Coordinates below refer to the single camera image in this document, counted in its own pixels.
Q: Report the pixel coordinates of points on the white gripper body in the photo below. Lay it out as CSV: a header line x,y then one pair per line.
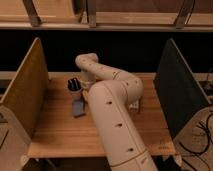
x,y
87,81

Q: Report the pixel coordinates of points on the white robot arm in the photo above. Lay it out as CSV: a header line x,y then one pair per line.
x,y
110,90

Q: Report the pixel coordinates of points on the blue sponge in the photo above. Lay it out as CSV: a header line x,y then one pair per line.
x,y
78,108

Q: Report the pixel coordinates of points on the small white bottle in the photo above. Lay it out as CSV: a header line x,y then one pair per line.
x,y
135,106

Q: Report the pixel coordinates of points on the left wooden side panel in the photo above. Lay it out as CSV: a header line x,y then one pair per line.
x,y
23,98

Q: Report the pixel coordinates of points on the right dark side panel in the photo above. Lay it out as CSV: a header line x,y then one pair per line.
x,y
180,94

